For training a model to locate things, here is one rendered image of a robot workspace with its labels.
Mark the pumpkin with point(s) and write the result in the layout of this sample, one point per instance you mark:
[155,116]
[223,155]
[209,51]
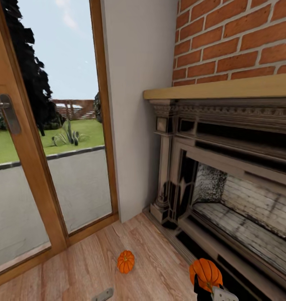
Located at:
[207,273]
[126,261]

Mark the door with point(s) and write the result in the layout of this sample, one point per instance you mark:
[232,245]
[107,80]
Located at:
[57,172]

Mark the wood fireplace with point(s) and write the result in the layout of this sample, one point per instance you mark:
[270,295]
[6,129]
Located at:
[222,188]

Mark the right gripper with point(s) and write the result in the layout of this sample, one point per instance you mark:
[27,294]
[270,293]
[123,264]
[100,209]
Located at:
[203,295]

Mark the countertop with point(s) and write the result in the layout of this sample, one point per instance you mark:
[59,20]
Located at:
[261,86]

